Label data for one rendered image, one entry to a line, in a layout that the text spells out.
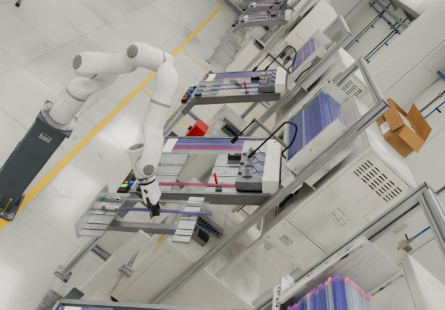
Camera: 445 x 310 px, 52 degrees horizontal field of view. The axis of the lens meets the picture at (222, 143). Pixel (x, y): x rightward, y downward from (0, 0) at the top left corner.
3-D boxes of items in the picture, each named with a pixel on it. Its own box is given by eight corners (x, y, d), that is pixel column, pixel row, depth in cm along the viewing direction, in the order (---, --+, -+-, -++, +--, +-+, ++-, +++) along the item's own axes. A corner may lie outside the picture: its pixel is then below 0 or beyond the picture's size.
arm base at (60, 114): (36, 116, 225) (54, 91, 217) (46, 99, 241) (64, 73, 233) (70, 137, 232) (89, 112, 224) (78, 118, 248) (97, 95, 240)
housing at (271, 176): (262, 205, 225) (261, 180, 219) (268, 160, 269) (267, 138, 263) (279, 205, 224) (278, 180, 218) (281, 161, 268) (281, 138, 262)
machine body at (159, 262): (103, 299, 266) (166, 240, 241) (140, 229, 329) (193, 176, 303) (188, 361, 277) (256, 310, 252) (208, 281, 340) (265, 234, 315)
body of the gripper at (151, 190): (151, 183, 191) (157, 205, 195) (157, 171, 200) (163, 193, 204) (134, 185, 193) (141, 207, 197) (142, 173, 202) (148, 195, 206)
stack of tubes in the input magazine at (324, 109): (287, 161, 215) (329, 124, 204) (289, 121, 261) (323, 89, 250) (306, 178, 217) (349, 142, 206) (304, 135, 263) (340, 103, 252)
